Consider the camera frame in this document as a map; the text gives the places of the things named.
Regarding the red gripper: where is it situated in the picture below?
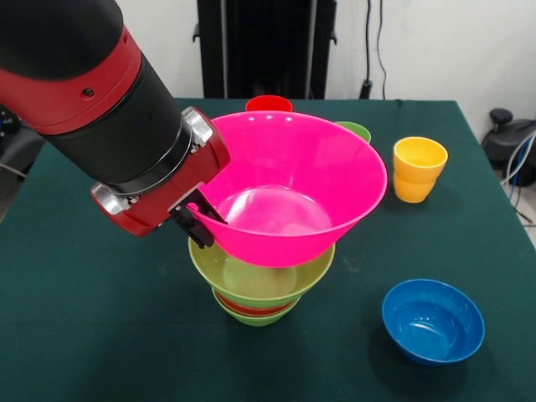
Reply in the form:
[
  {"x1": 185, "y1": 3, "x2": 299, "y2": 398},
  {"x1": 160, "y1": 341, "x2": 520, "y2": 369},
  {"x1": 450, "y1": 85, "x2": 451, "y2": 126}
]
[{"x1": 90, "y1": 106, "x2": 232, "y2": 250}]

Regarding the large green bowl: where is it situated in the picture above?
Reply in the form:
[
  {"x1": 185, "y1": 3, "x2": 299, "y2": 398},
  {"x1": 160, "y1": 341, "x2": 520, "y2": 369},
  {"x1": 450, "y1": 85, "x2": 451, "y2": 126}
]
[{"x1": 188, "y1": 236, "x2": 337, "y2": 301}]

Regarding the red bowl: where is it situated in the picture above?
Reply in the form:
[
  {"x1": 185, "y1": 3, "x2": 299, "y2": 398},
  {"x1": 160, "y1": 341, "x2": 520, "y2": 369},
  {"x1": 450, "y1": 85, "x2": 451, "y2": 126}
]
[{"x1": 215, "y1": 290, "x2": 301, "y2": 317}]

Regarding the large pink bowl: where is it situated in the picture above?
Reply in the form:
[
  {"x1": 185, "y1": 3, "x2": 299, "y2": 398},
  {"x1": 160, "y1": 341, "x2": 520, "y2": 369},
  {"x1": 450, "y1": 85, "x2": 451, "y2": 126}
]
[{"x1": 186, "y1": 111, "x2": 389, "y2": 269}]

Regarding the small green bowl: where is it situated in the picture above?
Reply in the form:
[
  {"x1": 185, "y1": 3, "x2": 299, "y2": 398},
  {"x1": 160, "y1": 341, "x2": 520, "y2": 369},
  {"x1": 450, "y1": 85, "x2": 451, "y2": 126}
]
[{"x1": 212, "y1": 287, "x2": 299, "y2": 328}]

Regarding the red cup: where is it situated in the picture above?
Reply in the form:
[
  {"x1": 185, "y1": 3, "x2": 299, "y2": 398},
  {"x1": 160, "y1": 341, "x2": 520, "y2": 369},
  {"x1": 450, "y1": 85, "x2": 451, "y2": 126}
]
[{"x1": 245, "y1": 95, "x2": 293, "y2": 114}]

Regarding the dark green tablecloth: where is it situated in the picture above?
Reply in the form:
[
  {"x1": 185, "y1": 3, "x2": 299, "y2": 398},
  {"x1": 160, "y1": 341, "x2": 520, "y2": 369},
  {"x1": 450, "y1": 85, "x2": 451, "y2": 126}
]
[{"x1": 0, "y1": 96, "x2": 536, "y2": 402}]

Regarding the green cup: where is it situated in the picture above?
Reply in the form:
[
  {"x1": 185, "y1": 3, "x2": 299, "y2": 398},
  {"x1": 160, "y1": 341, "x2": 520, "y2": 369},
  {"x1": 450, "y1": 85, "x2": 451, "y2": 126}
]
[{"x1": 334, "y1": 121, "x2": 373, "y2": 144}]

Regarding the black wheeled base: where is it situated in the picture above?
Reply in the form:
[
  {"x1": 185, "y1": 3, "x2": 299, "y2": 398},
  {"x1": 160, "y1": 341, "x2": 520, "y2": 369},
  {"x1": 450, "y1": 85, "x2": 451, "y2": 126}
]
[
  {"x1": 481, "y1": 107, "x2": 536, "y2": 171},
  {"x1": 0, "y1": 106, "x2": 46, "y2": 175}
]

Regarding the yellow cup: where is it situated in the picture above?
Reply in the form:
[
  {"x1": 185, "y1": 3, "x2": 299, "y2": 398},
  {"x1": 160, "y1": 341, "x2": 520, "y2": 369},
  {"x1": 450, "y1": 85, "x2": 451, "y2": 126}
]
[{"x1": 392, "y1": 136, "x2": 449, "y2": 204}]

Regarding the blue bowl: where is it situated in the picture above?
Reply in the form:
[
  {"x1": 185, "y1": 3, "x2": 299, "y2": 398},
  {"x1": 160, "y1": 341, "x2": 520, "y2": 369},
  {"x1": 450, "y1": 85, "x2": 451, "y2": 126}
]
[{"x1": 381, "y1": 279, "x2": 486, "y2": 369}]

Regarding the black cable with plug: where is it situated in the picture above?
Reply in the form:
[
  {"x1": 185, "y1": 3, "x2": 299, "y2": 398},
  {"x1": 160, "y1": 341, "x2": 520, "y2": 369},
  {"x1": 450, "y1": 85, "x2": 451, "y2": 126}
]
[{"x1": 359, "y1": 0, "x2": 374, "y2": 101}]

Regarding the thin black cable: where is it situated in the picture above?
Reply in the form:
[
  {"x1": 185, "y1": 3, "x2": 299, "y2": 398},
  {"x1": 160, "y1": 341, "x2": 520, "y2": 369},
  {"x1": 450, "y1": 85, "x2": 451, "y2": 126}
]
[{"x1": 376, "y1": 0, "x2": 403, "y2": 104}]

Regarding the blue cable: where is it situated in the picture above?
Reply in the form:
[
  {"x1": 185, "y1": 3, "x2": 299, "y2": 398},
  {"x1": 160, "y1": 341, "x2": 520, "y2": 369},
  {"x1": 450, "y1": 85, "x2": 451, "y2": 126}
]
[{"x1": 504, "y1": 133, "x2": 536, "y2": 189}]

